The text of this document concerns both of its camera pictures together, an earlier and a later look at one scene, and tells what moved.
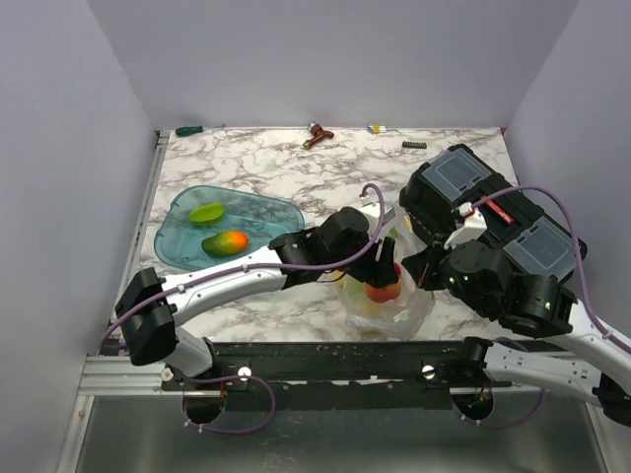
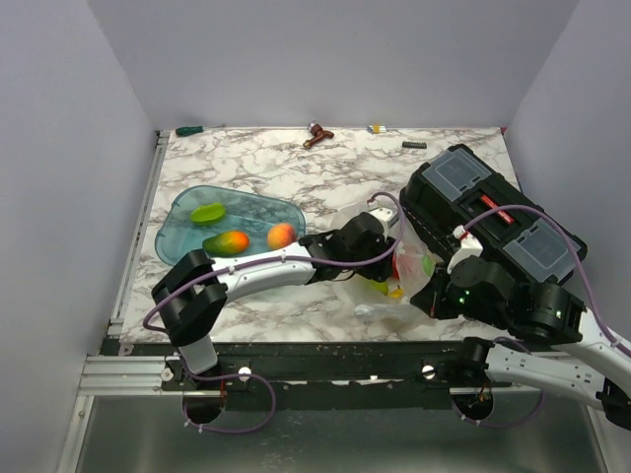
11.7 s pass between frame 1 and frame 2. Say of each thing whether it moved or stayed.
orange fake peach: moved
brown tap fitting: stayed
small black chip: stayed
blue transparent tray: stayed
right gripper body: moved
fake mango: stayed
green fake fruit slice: stayed
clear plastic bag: moved
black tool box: stayed
